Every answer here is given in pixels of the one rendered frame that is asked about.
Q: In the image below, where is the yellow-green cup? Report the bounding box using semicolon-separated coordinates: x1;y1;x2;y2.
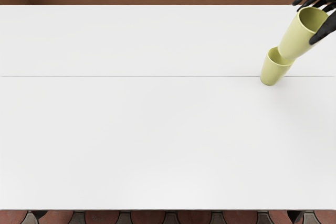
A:
277;6;330;62
260;46;292;87

